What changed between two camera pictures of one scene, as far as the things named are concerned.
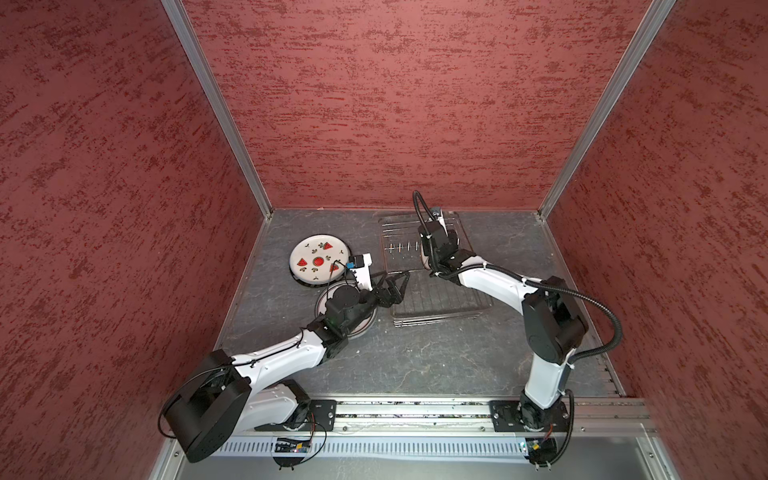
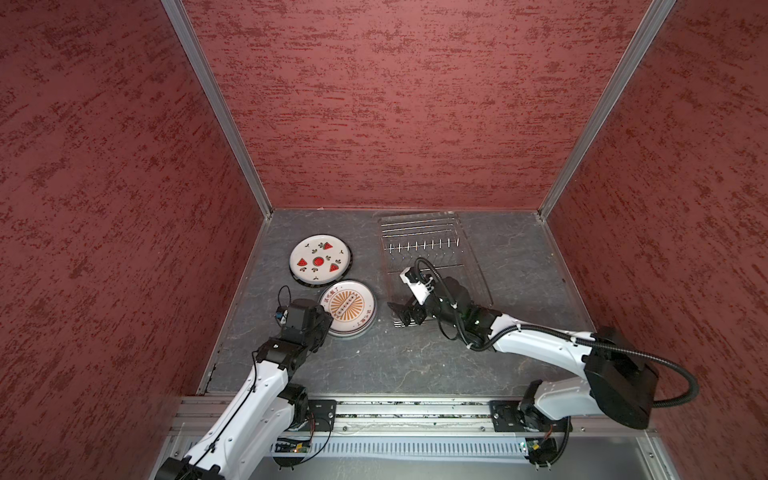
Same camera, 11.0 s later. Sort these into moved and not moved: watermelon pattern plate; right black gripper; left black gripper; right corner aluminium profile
Moved: right black gripper; left black gripper
Not moved: right corner aluminium profile; watermelon pattern plate
